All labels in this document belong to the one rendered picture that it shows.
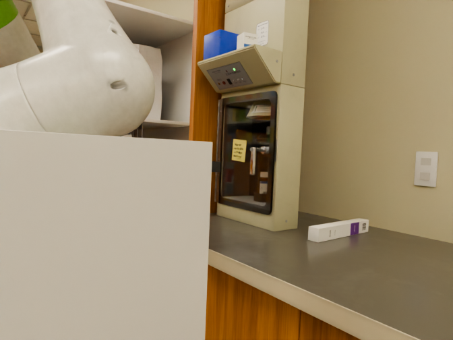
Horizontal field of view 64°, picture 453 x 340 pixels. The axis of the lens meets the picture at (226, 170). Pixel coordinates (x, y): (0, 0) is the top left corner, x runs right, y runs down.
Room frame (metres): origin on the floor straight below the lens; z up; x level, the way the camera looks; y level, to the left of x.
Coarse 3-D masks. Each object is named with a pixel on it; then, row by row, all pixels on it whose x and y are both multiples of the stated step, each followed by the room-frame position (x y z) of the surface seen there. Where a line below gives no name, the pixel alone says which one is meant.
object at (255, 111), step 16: (240, 96) 1.30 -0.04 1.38; (256, 96) 1.23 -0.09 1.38; (272, 96) 1.17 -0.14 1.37; (224, 112) 1.37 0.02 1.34; (240, 112) 1.30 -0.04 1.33; (256, 112) 1.23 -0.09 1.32; (272, 112) 1.17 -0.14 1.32; (224, 128) 1.37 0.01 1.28; (240, 128) 1.30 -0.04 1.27; (256, 128) 1.23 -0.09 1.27; (272, 128) 1.16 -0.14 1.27; (224, 144) 1.37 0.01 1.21; (256, 144) 1.22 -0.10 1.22; (272, 144) 1.16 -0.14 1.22; (224, 160) 1.36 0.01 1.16; (256, 160) 1.22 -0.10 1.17; (272, 160) 1.16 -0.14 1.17; (224, 176) 1.36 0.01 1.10; (240, 176) 1.29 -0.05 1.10; (256, 176) 1.22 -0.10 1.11; (272, 176) 1.16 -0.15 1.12; (224, 192) 1.36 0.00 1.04; (240, 192) 1.28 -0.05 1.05; (256, 192) 1.21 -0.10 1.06; (272, 192) 1.16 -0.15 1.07; (240, 208) 1.28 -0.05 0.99; (256, 208) 1.21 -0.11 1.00
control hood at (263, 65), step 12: (252, 48) 1.10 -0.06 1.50; (264, 48) 1.11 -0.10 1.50; (204, 60) 1.31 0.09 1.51; (216, 60) 1.25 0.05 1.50; (228, 60) 1.21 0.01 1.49; (240, 60) 1.17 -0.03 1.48; (252, 60) 1.14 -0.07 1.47; (264, 60) 1.11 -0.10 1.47; (276, 60) 1.14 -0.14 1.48; (204, 72) 1.35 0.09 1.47; (252, 72) 1.18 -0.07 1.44; (264, 72) 1.14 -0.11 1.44; (276, 72) 1.15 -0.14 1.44; (252, 84) 1.22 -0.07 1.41; (264, 84) 1.19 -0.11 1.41
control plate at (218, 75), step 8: (232, 64) 1.21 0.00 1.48; (240, 64) 1.19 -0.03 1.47; (208, 72) 1.33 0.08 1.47; (216, 72) 1.30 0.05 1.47; (224, 72) 1.27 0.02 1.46; (232, 72) 1.24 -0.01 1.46; (240, 72) 1.22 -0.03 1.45; (216, 80) 1.34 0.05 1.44; (224, 80) 1.30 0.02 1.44; (232, 80) 1.28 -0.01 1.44; (240, 80) 1.25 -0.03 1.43; (248, 80) 1.22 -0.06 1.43; (224, 88) 1.34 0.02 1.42
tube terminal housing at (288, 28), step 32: (256, 0) 1.27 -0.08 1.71; (288, 0) 1.17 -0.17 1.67; (288, 32) 1.17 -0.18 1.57; (288, 64) 1.17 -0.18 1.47; (224, 96) 1.40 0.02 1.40; (288, 96) 1.18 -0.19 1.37; (288, 128) 1.18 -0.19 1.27; (288, 160) 1.19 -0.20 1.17; (288, 192) 1.19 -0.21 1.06; (256, 224) 1.23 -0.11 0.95; (288, 224) 1.20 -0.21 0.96
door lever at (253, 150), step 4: (252, 148) 1.16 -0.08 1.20; (256, 148) 1.16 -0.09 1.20; (260, 148) 1.18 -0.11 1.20; (264, 148) 1.19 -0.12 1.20; (252, 152) 1.16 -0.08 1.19; (256, 152) 1.17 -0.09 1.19; (264, 152) 1.18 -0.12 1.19; (252, 156) 1.16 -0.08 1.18; (252, 160) 1.16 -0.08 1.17; (252, 164) 1.16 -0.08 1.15; (252, 168) 1.16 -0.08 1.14; (252, 172) 1.16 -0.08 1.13
